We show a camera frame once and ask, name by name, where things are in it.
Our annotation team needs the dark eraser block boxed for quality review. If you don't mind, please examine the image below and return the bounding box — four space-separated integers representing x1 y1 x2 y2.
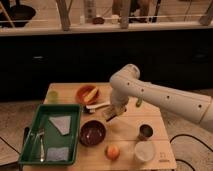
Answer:
106 107 126 122

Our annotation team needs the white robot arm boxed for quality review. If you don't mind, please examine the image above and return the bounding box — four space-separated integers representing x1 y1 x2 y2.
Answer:
103 64 213 133

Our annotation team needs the white handled brush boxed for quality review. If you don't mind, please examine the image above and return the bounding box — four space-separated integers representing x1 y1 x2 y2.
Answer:
84 101 110 113

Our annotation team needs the metal utensil in tray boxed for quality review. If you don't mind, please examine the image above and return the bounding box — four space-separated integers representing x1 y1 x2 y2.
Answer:
36 129 45 162

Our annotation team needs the purple bowl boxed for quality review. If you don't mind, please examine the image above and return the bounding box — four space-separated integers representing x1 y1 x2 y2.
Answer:
79 120 106 147

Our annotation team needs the white cup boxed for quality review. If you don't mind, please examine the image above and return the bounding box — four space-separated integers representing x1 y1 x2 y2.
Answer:
134 141 155 162

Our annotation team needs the green translucent cup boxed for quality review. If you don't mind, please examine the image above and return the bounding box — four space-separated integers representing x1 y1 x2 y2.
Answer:
46 91 58 104

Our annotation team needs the green plastic tray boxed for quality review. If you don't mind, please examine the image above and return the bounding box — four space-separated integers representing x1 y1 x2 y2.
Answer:
19 104 81 165

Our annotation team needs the yellow banana piece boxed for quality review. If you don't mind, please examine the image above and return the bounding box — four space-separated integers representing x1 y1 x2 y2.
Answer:
84 87 98 103

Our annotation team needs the grey cloth upper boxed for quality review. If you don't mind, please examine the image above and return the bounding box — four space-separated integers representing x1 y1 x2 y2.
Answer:
49 116 71 135

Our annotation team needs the black floor cable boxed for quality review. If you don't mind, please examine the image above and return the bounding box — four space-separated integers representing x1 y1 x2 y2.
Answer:
169 133 213 171

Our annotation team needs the grey cloth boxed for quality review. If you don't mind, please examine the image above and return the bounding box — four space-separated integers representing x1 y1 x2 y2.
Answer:
49 116 71 135
46 147 69 161

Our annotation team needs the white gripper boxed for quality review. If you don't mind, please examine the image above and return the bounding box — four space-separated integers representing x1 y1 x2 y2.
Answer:
102 89 129 121

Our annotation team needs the dark metal cup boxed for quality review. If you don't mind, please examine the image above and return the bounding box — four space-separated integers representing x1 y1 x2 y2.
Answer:
138 124 153 140

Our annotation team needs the grey cloth lower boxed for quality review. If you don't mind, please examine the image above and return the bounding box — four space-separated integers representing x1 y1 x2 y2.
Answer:
46 147 69 161

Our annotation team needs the orange fruit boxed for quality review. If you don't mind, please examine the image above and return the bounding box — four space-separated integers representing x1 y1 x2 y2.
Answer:
105 145 120 160

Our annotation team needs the orange bowl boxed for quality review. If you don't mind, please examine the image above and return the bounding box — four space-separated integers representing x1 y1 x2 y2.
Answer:
76 85 99 105

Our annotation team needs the green chili pepper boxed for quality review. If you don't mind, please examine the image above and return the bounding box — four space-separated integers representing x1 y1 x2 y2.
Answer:
135 98 143 108

